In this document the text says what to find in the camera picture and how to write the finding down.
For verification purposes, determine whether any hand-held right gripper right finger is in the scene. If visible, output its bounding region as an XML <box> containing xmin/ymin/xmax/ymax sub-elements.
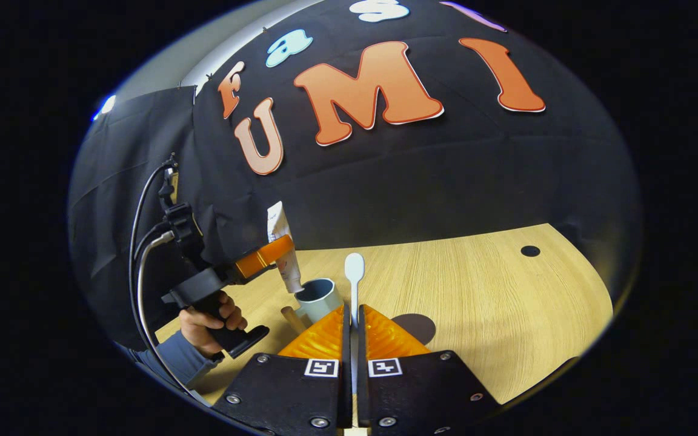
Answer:
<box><xmin>358</xmin><ymin>305</ymin><xmax>501</xmax><ymax>436</ymax></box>

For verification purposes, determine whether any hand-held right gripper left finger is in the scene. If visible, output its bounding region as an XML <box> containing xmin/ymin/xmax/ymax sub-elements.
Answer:
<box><xmin>213</xmin><ymin>305</ymin><xmax>353</xmax><ymax>436</ymax></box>

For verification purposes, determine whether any white toothpaste tube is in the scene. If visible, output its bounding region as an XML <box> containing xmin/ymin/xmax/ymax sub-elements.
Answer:
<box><xmin>267</xmin><ymin>201</ymin><xmax>304</xmax><ymax>295</ymax></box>

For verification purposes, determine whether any dark brown round coaster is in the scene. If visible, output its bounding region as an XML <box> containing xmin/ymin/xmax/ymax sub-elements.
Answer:
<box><xmin>391</xmin><ymin>314</ymin><xmax>437</xmax><ymax>346</ymax></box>

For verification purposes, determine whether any grey cup with wooden handle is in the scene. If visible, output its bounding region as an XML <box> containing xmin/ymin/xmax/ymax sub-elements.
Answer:
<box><xmin>281</xmin><ymin>278</ymin><xmax>345</xmax><ymax>337</ymax></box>

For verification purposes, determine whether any white toothbrush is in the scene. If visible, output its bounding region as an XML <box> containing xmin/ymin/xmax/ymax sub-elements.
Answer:
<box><xmin>344</xmin><ymin>253</ymin><xmax>366</xmax><ymax>428</ymax></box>

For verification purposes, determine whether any black cable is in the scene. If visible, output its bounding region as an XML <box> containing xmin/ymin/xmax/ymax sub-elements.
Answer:
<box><xmin>128</xmin><ymin>159</ymin><xmax>179</xmax><ymax>352</ymax></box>

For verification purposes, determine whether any grey cable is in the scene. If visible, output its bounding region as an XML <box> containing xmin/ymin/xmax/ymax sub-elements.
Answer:
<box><xmin>136</xmin><ymin>230</ymin><xmax>211</xmax><ymax>408</ymax></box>

